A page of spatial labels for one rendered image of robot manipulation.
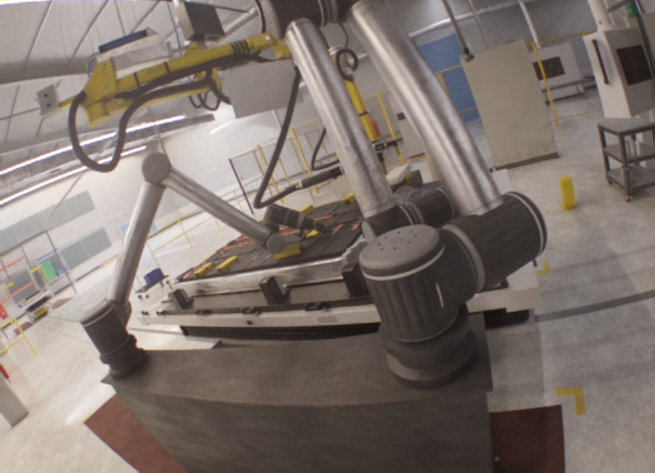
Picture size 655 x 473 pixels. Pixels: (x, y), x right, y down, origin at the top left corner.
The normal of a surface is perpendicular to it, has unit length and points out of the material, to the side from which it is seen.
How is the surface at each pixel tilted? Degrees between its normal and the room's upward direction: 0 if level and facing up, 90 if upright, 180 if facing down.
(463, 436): 90
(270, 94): 90
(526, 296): 90
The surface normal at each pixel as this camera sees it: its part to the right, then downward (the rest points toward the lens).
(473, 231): -0.19, -0.63
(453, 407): -0.29, 0.37
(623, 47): -0.05, 0.21
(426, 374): -0.47, -0.68
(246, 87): 0.48, 0.04
